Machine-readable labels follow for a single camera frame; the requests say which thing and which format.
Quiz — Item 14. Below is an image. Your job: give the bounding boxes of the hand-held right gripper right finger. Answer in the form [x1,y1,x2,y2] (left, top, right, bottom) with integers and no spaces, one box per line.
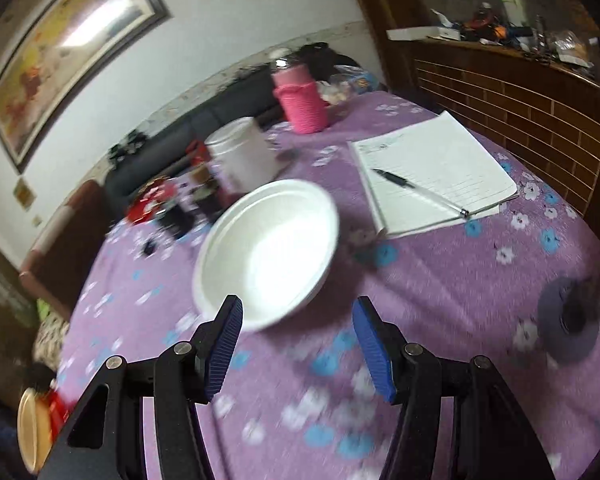
[352,296,558,480]

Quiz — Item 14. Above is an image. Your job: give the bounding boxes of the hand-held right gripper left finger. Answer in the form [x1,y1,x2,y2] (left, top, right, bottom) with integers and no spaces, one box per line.
[37,295,244,480]

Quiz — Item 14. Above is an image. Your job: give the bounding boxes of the small white bowl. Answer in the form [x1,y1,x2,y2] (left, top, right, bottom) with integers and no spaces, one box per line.
[192,179,341,333]

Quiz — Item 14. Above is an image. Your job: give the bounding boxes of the beige plastic basket bowl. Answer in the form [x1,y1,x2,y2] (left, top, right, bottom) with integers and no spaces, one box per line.
[16,386,56,473]

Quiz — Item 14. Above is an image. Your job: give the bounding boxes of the purple floral tablecloth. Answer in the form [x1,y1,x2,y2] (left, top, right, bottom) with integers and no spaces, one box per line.
[55,91,600,480]

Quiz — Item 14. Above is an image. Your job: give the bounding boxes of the small black device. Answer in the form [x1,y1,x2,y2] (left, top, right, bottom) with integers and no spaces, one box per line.
[157,200,191,238]

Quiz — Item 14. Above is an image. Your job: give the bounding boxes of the dark glass jar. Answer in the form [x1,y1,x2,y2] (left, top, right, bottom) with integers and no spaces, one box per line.
[190,162,223,221]

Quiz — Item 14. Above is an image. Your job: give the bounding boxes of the red scalloped glass plate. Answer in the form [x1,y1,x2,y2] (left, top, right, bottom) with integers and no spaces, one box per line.
[126,177,181,225]

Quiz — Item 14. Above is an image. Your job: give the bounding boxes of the black and clear pen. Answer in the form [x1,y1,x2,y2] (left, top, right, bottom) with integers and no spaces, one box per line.
[371,167,471,219]

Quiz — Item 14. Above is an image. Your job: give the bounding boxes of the patterned brown blanket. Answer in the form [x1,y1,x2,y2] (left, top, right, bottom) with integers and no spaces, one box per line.
[32,310,71,366]

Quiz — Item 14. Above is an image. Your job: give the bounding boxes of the grey round object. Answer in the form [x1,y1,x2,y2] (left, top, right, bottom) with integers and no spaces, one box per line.
[537,275,600,363]

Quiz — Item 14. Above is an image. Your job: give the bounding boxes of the brown fabric sofa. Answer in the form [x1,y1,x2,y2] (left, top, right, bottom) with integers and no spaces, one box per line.
[19,180,113,321]

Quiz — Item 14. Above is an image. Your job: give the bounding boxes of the white plastic jar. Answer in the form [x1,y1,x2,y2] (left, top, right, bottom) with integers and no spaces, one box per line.
[204,116,279,196]

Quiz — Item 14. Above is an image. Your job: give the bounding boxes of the white lined notebook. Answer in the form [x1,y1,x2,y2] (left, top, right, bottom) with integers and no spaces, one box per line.
[347,110,520,240]

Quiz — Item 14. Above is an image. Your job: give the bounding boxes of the red plastic bag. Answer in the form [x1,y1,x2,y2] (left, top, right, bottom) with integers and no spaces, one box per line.
[187,140,211,166]

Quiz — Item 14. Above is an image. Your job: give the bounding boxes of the dark wooden wardrobe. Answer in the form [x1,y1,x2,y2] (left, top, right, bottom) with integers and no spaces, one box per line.
[0,230,38,396]

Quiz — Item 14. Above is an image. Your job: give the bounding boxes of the black leather sofa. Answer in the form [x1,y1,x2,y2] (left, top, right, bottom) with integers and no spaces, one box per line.
[102,42,381,201]

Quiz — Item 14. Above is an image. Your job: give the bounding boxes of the pink knit-sleeved bottle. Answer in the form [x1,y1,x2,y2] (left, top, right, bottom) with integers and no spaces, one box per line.
[271,57,329,135]

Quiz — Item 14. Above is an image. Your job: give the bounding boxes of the plastic snack bag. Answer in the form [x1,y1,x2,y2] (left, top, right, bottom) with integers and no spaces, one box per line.
[320,67,376,106]

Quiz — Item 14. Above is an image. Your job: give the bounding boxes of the wooden lattice cabinet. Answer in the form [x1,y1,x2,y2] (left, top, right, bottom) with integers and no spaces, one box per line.
[410,40,600,241]

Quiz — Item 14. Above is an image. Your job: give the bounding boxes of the black handbag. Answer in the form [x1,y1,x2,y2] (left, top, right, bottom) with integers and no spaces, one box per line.
[297,42,361,81]

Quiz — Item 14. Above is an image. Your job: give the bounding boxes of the white flat box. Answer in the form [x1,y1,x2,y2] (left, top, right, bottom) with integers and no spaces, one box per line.
[386,25,461,42]

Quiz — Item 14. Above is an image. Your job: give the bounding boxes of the framed horse painting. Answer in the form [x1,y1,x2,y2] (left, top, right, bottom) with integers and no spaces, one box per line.
[0,0,172,175]

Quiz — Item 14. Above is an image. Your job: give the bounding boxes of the pile of tools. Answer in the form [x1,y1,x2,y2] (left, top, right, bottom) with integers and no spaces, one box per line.
[430,2,596,68]

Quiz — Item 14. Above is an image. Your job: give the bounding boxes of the white plastic container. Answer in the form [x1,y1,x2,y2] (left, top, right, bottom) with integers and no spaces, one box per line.
[497,0,531,28]

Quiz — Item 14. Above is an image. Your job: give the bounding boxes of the small yellow wall plaque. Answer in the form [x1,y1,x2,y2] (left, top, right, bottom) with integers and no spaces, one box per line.
[12,178,35,211]

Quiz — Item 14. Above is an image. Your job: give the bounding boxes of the wooden door frame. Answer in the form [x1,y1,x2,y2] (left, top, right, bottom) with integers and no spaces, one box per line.
[339,0,416,106]

